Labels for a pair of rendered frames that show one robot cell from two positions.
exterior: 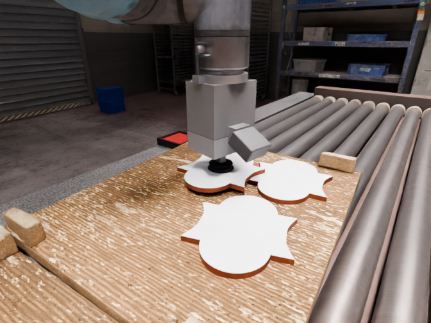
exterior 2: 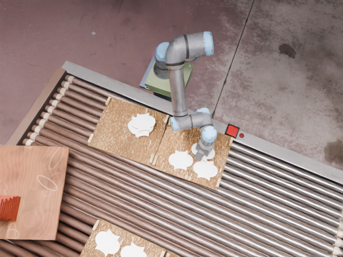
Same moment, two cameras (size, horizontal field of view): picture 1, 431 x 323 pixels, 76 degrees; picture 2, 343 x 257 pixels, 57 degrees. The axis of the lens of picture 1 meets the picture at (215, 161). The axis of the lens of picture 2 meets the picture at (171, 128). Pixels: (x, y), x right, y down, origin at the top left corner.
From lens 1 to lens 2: 1.69 m
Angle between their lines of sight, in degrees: 62
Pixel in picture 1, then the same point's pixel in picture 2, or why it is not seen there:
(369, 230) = (191, 187)
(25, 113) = not seen: outside the picture
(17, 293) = (158, 131)
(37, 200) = not seen: hidden behind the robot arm
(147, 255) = (170, 146)
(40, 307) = (157, 135)
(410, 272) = (180, 191)
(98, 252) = (169, 137)
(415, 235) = (192, 196)
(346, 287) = (173, 179)
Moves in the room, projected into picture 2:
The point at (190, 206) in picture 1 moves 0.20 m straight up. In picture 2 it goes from (187, 148) to (189, 136)
